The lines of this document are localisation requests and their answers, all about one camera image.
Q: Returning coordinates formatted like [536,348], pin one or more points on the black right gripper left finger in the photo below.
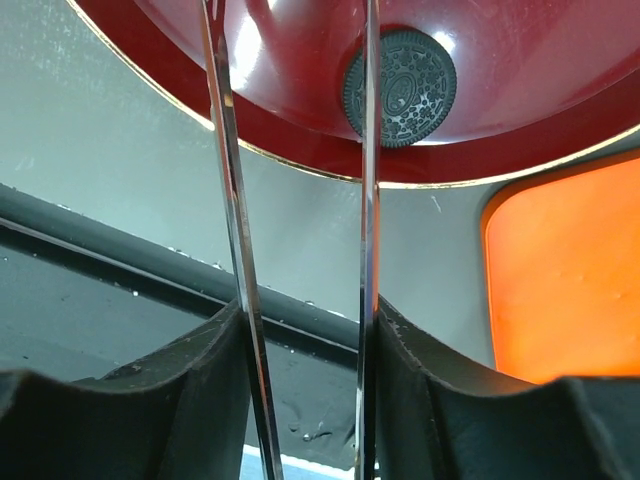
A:
[180,412]

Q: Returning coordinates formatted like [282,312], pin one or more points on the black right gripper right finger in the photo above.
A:
[442,415]

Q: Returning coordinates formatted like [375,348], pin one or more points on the metal tongs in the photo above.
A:
[211,17]

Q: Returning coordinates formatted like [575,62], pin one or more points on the orange box lid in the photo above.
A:
[561,256]

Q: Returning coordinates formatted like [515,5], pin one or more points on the black cookie bottom-right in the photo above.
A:
[418,85]

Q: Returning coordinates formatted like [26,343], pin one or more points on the red round tray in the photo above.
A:
[471,91]

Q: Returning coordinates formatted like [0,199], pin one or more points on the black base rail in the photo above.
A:
[80,299]

